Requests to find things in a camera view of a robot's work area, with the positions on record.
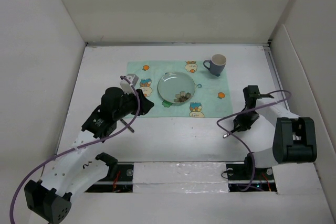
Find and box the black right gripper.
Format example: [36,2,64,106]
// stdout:
[234,107,260,131]

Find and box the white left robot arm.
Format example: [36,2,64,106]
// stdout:
[24,87,154,223]

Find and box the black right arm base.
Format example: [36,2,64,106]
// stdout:
[221,162,277,193]

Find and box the pale green floral plate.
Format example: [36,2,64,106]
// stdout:
[157,72,196,104]

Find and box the green cartoon print cloth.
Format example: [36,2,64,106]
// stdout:
[127,60,233,118]

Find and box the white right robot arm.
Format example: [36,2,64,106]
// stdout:
[232,86,317,179]

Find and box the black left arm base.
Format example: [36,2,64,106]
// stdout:
[86,163,134,193]

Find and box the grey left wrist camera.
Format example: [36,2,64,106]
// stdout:
[120,74,139,94]

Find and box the lilac ceramic mug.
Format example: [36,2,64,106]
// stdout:
[203,54,227,77]

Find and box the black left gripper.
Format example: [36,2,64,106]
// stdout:
[113,88,153,121]

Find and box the black handled table knife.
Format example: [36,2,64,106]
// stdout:
[120,119,135,133]

